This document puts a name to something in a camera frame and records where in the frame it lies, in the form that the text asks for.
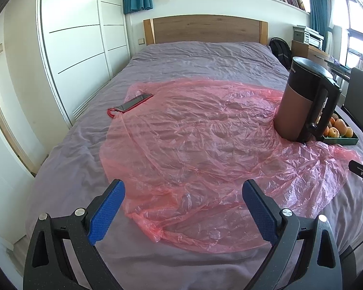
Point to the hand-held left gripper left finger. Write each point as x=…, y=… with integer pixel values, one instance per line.
x=104, y=214

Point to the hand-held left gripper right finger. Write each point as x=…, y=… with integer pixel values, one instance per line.
x=260, y=214

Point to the small orange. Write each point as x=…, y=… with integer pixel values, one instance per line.
x=349, y=132

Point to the green metal tray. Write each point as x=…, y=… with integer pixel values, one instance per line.
x=338, y=141

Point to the grey chair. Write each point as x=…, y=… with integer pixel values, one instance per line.
x=361, y=90

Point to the grey desk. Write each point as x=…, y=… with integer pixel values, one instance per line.
x=338, y=65

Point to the black smartphone with red case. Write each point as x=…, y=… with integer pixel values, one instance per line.
x=134, y=102

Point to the wooden dresser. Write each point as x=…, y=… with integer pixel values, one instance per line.
x=314, y=54

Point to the grey printer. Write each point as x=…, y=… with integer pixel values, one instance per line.
x=305, y=36

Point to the black backpack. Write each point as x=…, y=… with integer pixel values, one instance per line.
x=279, y=51

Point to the white wardrobe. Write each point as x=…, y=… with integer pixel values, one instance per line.
x=78, y=36

